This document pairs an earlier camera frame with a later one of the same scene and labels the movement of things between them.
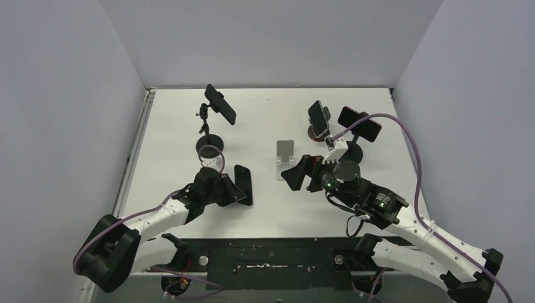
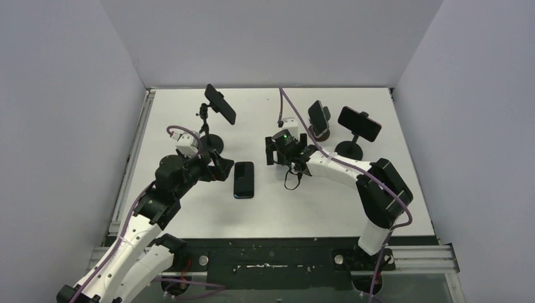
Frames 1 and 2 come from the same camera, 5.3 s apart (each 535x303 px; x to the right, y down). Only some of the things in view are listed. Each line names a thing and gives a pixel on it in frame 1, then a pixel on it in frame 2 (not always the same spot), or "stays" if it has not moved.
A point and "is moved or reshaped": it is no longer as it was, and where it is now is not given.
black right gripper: (311, 175) -> (275, 150)
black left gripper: (233, 194) -> (220, 170)
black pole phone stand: (208, 152) stays
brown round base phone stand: (311, 132) stays
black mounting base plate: (276, 263) stays
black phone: (221, 103) stays
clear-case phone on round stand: (318, 120) stays
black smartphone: (243, 180) is moved or reshaped
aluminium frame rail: (91, 287) stays
